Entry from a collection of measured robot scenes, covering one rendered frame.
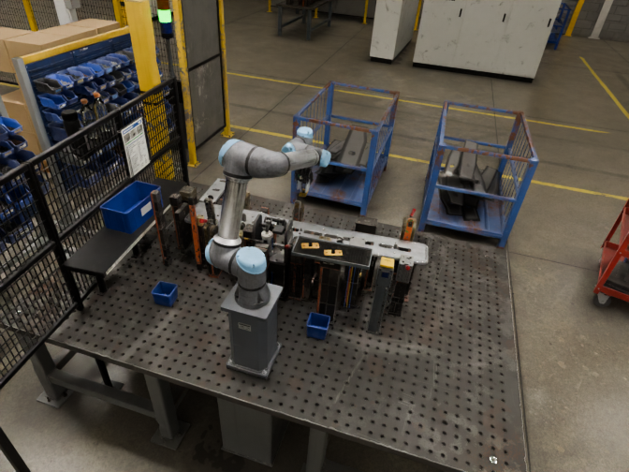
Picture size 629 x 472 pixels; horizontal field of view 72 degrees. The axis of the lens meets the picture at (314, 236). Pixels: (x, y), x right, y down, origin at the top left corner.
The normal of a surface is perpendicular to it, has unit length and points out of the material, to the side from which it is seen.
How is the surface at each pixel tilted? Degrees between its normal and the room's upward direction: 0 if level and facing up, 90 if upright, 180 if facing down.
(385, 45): 90
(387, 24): 90
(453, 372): 0
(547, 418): 0
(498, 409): 0
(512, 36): 90
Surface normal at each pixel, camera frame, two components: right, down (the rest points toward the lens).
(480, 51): -0.28, 0.56
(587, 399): 0.06, -0.80
